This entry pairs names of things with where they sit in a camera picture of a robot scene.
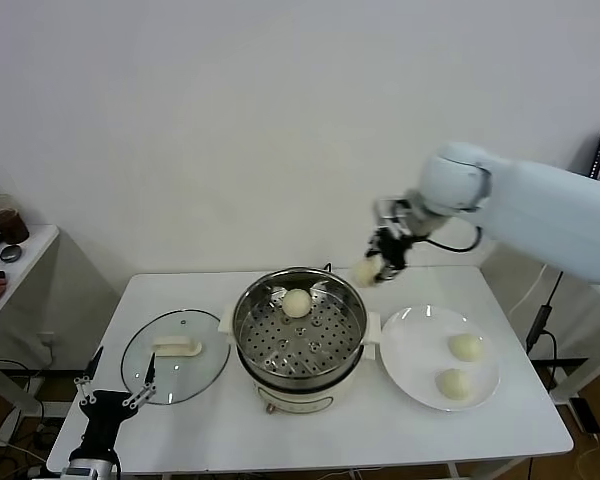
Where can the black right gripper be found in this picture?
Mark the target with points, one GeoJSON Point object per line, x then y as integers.
{"type": "Point", "coordinates": [392, 247]}

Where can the white wall outlet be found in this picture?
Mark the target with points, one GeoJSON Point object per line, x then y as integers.
{"type": "Point", "coordinates": [50, 340]}

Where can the white steamed baozi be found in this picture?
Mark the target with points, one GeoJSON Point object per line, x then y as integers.
{"type": "Point", "coordinates": [296, 303]}
{"type": "Point", "coordinates": [465, 347]}
{"type": "Point", "coordinates": [453, 385]}
{"type": "Point", "coordinates": [364, 272]}

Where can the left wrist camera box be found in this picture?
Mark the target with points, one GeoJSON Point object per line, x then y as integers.
{"type": "Point", "coordinates": [82, 472]}

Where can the perforated steel steamer pot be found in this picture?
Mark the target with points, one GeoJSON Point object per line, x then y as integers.
{"type": "Point", "coordinates": [300, 350]}

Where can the white round plate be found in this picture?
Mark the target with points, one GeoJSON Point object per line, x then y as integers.
{"type": "Point", "coordinates": [415, 360]}

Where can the white side table with cup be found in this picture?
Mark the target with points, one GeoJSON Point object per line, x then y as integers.
{"type": "Point", "coordinates": [30, 260]}

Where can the white side table with laptop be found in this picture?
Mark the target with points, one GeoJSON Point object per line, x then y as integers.
{"type": "Point", "coordinates": [590, 350]}

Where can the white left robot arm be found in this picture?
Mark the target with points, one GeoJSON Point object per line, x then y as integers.
{"type": "Point", "coordinates": [92, 454]}

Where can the plastic cup of dark drink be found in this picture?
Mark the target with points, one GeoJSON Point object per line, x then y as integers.
{"type": "Point", "coordinates": [11, 225]}

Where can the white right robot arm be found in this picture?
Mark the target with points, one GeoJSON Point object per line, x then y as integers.
{"type": "Point", "coordinates": [530, 210]}

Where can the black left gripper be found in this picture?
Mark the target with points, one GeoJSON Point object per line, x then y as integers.
{"type": "Point", "coordinates": [105, 407]}

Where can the black device on floor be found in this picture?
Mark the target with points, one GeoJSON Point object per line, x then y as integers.
{"type": "Point", "coordinates": [586, 416]}

